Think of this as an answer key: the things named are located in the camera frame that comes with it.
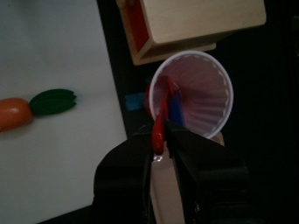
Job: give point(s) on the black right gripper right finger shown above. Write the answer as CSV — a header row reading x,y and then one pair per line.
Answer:
x,y
209,180

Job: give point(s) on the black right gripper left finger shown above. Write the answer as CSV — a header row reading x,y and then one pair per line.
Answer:
x,y
120,180

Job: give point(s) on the blue toy utensil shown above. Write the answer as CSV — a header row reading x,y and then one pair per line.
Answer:
x,y
175,108

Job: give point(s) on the blue tape piece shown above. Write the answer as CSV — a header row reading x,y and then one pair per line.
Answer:
x,y
135,101

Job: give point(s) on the white translucent plastic cup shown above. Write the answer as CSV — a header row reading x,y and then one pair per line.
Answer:
x,y
201,96

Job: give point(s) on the toy carrot with green leaves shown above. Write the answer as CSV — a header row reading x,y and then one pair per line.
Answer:
x,y
15,112

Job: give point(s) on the white cutting board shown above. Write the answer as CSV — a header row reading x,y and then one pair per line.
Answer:
x,y
53,52

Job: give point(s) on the wooden box with red inside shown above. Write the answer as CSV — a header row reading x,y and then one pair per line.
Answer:
x,y
187,23

